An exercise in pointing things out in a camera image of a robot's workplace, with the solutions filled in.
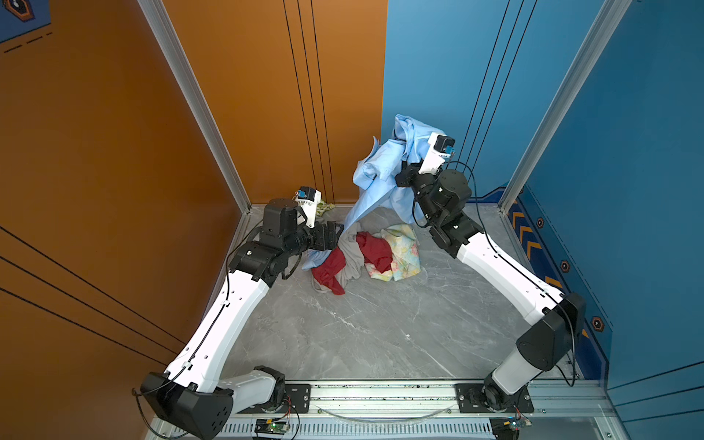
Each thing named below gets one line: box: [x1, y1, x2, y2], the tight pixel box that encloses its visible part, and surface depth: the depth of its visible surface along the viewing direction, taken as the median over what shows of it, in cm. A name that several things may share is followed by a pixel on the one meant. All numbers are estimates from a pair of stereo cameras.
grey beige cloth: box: [335, 221, 364, 288], surface depth 96 cm
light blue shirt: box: [301, 113, 441, 271], surface depth 64 cm
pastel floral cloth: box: [364, 223, 421, 282], surface depth 98 cm
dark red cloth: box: [311, 231, 394, 296], surface depth 95 cm
